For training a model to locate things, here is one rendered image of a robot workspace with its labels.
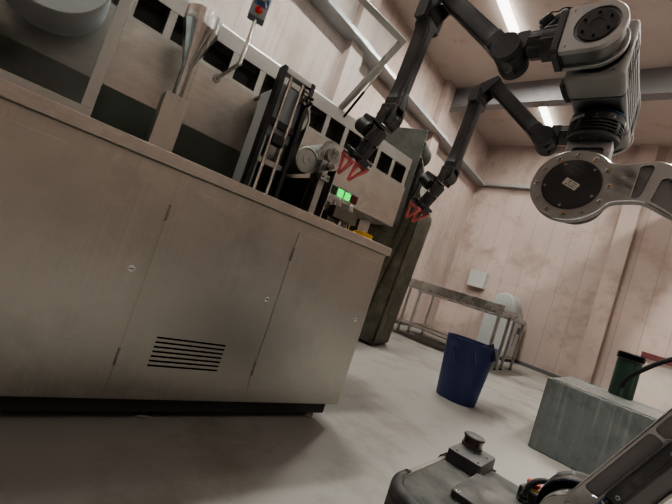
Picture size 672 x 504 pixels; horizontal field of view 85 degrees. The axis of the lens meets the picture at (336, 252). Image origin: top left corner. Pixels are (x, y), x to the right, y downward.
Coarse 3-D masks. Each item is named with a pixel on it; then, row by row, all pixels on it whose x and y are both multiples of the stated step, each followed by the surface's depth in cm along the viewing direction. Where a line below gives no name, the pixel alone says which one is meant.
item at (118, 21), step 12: (120, 0) 104; (132, 0) 106; (120, 12) 105; (120, 24) 105; (108, 36) 104; (108, 48) 104; (108, 60) 105; (0, 72) 92; (96, 72) 103; (24, 84) 95; (36, 84) 96; (96, 84) 104; (48, 96) 98; (60, 96) 100; (84, 96) 103; (96, 96) 104; (72, 108) 102; (84, 108) 103
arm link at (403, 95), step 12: (420, 0) 121; (420, 12) 119; (420, 24) 122; (432, 24) 121; (420, 36) 121; (432, 36) 124; (408, 48) 123; (420, 48) 121; (408, 60) 122; (420, 60) 122; (408, 72) 120; (396, 84) 122; (408, 84) 121; (396, 96) 120; (408, 96) 123; (396, 108) 120; (384, 120) 120; (396, 120) 122
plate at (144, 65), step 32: (128, 32) 152; (128, 64) 154; (160, 64) 161; (128, 96) 155; (160, 96) 163; (192, 96) 170; (224, 96) 179; (224, 128) 181; (352, 192) 236; (384, 192) 253; (384, 224) 264
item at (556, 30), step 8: (560, 16) 91; (560, 24) 90; (536, 32) 95; (544, 32) 92; (552, 32) 91; (560, 32) 90; (528, 40) 95; (536, 40) 94; (544, 40) 92; (552, 40) 91; (528, 48) 96; (536, 48) 95; (544, 48) 93; (552, 48) 90; (528, 56) 97; (536, 56) 96; (544, 56) 94; (552, 56) 91; (552, 64) 94
